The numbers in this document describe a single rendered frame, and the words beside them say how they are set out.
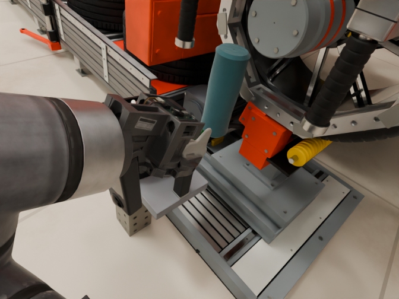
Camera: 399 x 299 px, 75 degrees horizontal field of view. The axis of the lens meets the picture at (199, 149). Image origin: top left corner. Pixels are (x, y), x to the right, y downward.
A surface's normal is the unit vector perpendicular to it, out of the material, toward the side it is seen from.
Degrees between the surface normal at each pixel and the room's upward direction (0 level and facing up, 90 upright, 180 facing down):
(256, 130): 90
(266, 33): 90
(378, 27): 90
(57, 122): 37
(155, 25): 90
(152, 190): 0
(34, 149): 55
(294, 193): 0
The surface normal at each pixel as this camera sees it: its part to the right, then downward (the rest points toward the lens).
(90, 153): 0.84, 0.11
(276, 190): 0.16, -0.72
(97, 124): 0.74, -0.43
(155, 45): 0.66, 0.59
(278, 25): -0.73, 0.37
